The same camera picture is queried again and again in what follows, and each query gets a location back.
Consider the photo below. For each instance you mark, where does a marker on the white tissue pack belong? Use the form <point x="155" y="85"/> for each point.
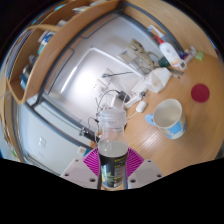
<point x="159" y="80"/>

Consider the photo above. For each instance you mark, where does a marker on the green packet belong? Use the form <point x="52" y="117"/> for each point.
<point x="199" y="55"/>

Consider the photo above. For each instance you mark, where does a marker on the white pump bottle red pump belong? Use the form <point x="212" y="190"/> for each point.
<point x="171" y="55"/>

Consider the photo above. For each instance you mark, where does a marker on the wooden shelf unit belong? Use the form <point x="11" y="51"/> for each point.
<point x="66" y="40"/>

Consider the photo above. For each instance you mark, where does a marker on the dark blue pack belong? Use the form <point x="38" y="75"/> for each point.
<point x="182" y="54"/>

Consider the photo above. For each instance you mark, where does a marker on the clear drink bottle dark label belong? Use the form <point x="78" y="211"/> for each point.
<point x="112" y="160"/>

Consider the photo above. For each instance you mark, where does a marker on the flat round red coaster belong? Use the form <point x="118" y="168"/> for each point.
<point x="200" y="93"/>

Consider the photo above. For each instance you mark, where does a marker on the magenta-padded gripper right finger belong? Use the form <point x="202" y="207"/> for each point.
<point x="146" y="173"/>

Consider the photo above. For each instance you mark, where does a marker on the small white display device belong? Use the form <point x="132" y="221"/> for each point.
<point x="183" y="65"/>

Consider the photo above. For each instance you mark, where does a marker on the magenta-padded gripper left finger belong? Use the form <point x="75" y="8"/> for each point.
<point x="77" y="173"/>

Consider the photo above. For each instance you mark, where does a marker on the white mug blue print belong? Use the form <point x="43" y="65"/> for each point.
<point x="168" y="118"/>

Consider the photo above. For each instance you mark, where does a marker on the white desk lamp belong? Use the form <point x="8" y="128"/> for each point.
<point x="68" y="81"/>

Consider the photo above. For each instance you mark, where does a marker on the black upright device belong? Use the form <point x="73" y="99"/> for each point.
<point x="88" y="133"/>

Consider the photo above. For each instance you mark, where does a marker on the dark green round container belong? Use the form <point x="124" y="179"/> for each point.
<point x="164" y="62"/>

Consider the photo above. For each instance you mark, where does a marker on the white power strip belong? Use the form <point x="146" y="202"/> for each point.
<point x="134" y="100"/>

